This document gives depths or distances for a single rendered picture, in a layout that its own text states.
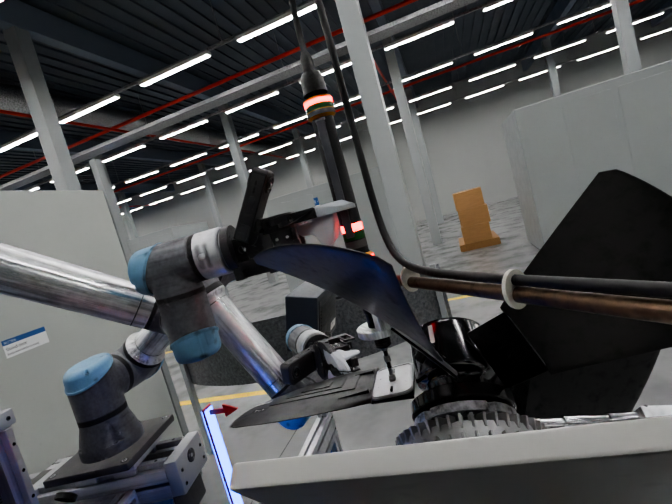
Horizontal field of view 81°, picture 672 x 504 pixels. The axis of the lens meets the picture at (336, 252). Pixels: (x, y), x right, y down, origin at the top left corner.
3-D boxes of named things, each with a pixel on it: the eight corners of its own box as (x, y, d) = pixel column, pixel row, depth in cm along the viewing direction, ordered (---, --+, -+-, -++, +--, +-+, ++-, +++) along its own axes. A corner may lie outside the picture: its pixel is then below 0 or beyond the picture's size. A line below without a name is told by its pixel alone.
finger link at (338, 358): (369, 348, 73) (348, 341, 81) (340, 357, 70) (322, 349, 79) (372, 364, 73) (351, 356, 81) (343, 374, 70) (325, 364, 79)
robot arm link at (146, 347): (86, 374, 110) (195, 235, 94) (126, 352, 124) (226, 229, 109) (115, 405, 109) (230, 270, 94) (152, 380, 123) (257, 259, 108)
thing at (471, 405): (534, 408, 49) (528, 393, 51) (421, 410, 50) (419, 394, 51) (503, 444, 59) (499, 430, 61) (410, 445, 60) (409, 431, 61)
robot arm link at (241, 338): (167, 242, 84) (320, 416, 82) (197, 236, 94) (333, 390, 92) (137, 276, 87) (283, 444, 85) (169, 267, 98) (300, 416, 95)
